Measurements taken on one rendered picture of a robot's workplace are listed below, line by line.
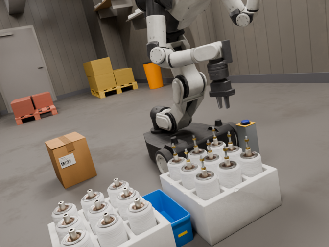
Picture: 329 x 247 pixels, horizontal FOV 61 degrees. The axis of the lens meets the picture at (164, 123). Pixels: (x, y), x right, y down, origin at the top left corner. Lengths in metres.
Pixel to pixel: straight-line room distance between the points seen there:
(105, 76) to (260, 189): 5.63
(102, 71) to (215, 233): 5.69
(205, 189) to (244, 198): 0.18
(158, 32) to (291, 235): 1.01
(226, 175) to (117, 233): 0.49
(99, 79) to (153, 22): 5.24
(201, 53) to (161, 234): 0.73
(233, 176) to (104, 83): 5.60
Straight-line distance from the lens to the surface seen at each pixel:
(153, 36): 1.36
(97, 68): 6.55
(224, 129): 1.85
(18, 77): 8.84
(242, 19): 1.70
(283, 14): 3.90
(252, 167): 1.25
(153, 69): 5.89
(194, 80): 1.65
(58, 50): 9.03
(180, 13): 1.50
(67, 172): 2.07
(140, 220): 1.03
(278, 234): 1.24
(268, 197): 1.32
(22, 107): 5.92
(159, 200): 1.44
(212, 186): 1.13
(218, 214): 1.16
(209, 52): 1.21
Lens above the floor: 0.77
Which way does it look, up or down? 15 degrees down
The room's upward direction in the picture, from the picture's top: 13 degrees counter-clockwise
